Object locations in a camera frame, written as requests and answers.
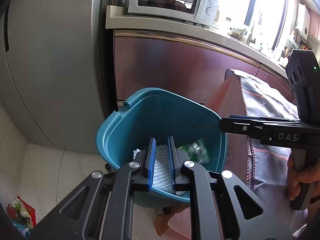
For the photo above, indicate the grey refrigerator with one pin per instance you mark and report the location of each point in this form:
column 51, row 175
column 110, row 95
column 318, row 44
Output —
column 50, row 67

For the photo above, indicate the white tissue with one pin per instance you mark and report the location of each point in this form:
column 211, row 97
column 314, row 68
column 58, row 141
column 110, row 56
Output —
column 136, row 153

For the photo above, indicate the white foam fruit net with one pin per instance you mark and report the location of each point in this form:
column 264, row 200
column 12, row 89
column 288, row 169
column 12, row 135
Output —
column 162, row 170

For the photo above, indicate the red printed bag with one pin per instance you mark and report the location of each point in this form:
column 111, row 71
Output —
column 22, row 215

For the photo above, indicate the green snack wrapper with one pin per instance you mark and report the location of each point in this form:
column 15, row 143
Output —
column 197, row 151

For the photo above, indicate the kitchen window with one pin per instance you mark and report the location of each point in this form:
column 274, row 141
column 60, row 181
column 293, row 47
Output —
column 265, row 7

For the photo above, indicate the teal plastic bin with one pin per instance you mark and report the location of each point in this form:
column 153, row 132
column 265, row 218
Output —
column 150, row 115

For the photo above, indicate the grey checked cloth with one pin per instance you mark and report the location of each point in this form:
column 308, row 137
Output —
column 267, row 100

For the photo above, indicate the kitchen counter with pink cabinets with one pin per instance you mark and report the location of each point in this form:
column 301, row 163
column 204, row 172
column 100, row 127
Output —
column 175, row 62

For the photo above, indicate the person's right hand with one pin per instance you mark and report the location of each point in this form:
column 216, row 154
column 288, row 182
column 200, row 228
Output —
column 310, row 175

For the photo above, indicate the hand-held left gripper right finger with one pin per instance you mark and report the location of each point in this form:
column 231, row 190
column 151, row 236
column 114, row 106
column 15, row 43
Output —
column 171, row 165

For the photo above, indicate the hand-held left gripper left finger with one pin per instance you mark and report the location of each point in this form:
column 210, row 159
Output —
column 151, row 165

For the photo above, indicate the white microwave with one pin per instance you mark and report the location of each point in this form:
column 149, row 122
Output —
column 172, row 0

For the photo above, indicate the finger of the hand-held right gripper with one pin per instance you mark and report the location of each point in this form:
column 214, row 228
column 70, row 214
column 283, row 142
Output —
column 275, row 120
column 240, row 128

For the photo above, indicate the white water heater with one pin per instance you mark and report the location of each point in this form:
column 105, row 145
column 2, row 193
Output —
column 303, row 21

